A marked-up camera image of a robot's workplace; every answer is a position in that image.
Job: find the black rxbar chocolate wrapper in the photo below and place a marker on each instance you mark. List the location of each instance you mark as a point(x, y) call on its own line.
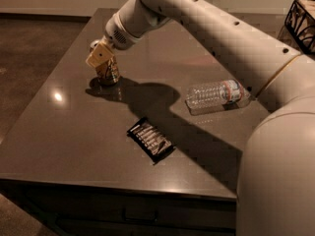
point(151, 140)

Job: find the clear plastic water bottle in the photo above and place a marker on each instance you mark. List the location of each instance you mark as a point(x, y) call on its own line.
point(216, 94)

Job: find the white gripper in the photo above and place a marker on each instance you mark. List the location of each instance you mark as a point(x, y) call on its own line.
point(115, 33)

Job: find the orange soda can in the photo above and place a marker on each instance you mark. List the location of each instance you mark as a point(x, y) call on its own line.
point(107, 73)

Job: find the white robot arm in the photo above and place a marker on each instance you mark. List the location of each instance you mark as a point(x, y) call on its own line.
point(276, 179)

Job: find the dark cabinet drawer handle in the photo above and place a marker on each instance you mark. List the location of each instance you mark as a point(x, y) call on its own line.
point(140, 216)

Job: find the black wire basket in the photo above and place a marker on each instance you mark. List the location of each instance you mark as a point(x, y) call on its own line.
point(300, 22)

